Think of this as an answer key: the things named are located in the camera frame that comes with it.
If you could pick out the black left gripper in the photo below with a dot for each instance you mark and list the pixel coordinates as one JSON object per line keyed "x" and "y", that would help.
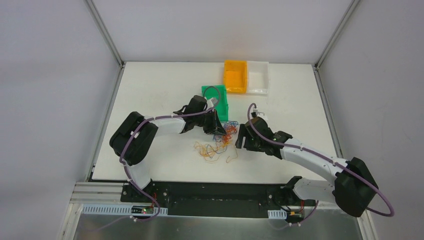
{"x": 212, "y": 122}

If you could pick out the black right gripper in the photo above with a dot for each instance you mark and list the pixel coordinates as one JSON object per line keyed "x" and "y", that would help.
{"x": 250, "y": 137}

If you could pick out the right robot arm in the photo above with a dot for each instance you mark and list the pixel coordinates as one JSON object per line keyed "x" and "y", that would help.
{"x": 347, "y": 183}

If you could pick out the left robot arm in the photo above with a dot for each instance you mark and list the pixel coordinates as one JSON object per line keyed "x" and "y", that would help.
{"x": 133, "y": 138}

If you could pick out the green plastic bin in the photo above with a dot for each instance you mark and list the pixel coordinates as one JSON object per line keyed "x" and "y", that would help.
{"x": 222, "y": 107}

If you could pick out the orange plastic bin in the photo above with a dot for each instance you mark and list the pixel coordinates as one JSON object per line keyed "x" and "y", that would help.
{"x": 235, "y": 76}

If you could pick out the white plastic bin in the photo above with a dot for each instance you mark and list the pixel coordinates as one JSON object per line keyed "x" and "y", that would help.
{"x": 258, "y": 78}

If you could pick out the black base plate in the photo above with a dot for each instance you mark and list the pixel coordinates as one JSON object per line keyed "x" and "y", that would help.
{"x": 223, "y": 200}

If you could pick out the white slotted cable duct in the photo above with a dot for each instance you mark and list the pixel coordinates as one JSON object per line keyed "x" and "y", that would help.
{"x": 123, "y": 210}

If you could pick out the aluminium frame left rail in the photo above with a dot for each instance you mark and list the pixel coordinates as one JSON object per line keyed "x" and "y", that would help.
{"x": 93, "y": 195}

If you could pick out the aluminium frame rail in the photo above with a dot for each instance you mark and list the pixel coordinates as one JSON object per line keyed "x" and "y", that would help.
{"x": 365, "y": 222}
{"x": 93, "y": 195}

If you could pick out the aluminium frame right rail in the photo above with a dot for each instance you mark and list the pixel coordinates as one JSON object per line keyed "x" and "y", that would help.
{"x": 365, "y": 222}

